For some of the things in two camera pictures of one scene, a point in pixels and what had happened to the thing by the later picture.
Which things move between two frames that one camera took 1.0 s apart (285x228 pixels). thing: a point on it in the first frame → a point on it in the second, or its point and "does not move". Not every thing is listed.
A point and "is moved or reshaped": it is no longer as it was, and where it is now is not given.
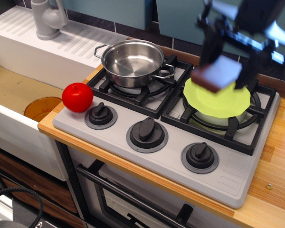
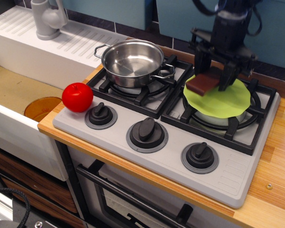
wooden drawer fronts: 14,172 does not move
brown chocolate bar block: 218,74 is moved or reshaped
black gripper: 267,26 → 227,42
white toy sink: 24,68 does not move
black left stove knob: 100,117 does not move
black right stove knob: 200,158 does not move
